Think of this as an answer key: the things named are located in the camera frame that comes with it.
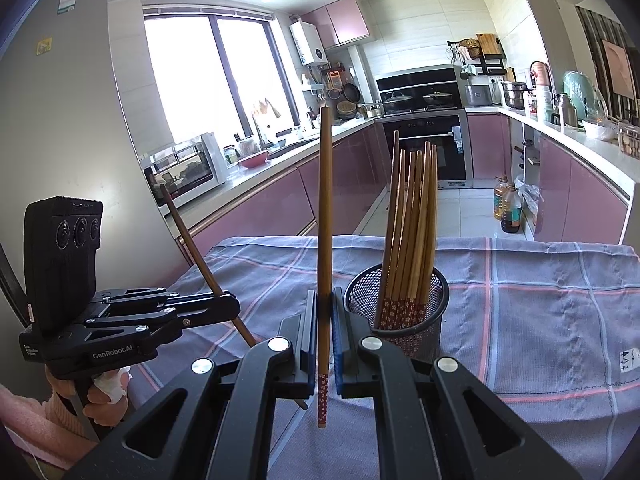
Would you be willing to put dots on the person's left hand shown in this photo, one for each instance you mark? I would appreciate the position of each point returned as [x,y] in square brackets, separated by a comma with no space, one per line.
[107,401]

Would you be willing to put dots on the steel stock pot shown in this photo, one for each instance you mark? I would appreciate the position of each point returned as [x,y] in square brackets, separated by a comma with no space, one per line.
[514,93]

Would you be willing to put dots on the silver toaster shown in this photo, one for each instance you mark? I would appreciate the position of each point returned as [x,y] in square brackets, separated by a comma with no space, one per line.
[478,95]

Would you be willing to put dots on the pink upper cabinet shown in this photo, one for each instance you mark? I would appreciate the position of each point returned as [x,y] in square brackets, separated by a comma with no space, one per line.
[339,23]

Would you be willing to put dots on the right black wok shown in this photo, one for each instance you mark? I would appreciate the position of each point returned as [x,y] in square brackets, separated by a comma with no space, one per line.
[438,100]

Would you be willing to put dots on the black wall rack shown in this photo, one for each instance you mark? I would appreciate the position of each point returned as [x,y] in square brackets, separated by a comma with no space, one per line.
[482,55]

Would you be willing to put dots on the yellow oil bottle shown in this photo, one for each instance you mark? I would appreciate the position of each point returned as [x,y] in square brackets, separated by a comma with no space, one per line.
[501,190]

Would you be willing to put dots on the white microwave oven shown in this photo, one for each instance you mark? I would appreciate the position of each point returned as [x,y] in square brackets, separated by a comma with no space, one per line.
[188,170]

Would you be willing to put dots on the black wok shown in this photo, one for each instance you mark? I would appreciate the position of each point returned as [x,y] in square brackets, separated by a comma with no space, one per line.
[397,102]
[438,100]

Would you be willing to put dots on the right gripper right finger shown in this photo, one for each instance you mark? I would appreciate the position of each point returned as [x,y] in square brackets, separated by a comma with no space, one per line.
[435,421]

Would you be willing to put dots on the black camera box left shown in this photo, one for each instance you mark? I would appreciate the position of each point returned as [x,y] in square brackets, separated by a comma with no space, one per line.
[61,237]

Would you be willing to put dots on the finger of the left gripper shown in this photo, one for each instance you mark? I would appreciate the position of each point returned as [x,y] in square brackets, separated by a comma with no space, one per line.
[146,298]
[190,309]

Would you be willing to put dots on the left black wok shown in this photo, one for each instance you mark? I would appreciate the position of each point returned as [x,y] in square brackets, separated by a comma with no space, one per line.
[397,102]

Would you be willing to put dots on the white water heater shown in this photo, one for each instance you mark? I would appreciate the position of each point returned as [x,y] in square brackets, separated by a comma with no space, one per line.
[308,44]

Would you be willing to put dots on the dark oil bottle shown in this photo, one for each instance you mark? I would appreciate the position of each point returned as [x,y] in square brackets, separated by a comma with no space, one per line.
[511,211]

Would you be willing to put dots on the blue plaid tablecloth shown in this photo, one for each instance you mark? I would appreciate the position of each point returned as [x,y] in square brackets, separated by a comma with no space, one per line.
[553,329]

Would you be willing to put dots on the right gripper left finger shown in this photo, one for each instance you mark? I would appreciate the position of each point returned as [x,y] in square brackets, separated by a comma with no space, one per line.
[212,421]

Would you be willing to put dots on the black range hood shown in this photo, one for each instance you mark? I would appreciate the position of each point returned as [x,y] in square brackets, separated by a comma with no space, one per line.
[421,82]

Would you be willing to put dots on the black mesh pen holder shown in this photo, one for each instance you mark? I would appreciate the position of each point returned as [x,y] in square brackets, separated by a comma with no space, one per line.
[413,327]

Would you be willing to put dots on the pink bowl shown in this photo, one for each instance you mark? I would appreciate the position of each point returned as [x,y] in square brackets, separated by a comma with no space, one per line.
[254,160]

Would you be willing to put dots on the mint green appliance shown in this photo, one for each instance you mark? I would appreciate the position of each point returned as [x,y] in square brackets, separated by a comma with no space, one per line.
[585,97]

